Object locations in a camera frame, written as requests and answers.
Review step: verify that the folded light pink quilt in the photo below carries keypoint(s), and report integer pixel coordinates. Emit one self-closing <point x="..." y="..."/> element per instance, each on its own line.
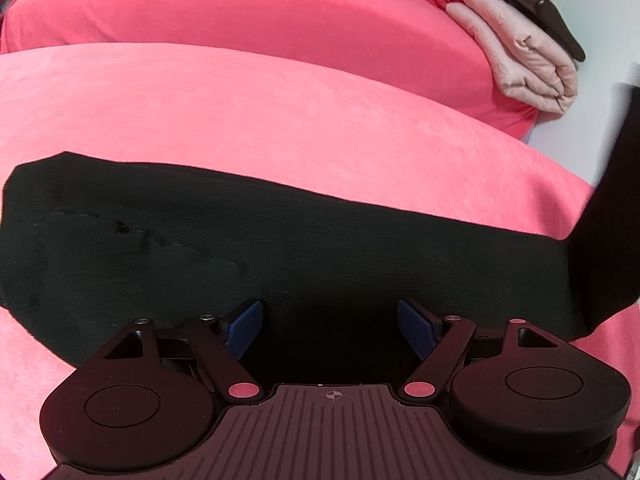
<point x="525" y="55"/>

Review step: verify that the dark brown padded object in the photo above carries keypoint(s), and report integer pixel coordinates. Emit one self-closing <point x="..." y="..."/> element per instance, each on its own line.
<point x="537" y="7"/>

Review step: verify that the pink plush blanket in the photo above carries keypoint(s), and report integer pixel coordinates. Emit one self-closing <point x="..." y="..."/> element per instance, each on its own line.
<point x="250" y="120"/>

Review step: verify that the black pants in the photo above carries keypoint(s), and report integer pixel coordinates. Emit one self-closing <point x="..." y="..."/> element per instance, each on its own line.
<point x="310" y="260"/>

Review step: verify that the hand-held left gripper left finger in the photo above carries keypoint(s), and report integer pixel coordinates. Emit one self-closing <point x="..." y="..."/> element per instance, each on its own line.
<point x="245" y="327"/>

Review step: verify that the coral bed sheet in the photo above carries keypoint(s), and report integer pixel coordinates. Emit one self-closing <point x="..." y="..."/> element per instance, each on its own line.
<point x="250" y="10"/>

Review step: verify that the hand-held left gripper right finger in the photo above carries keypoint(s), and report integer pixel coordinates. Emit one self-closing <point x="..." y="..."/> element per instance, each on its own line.
<point x="416" y="327"/>

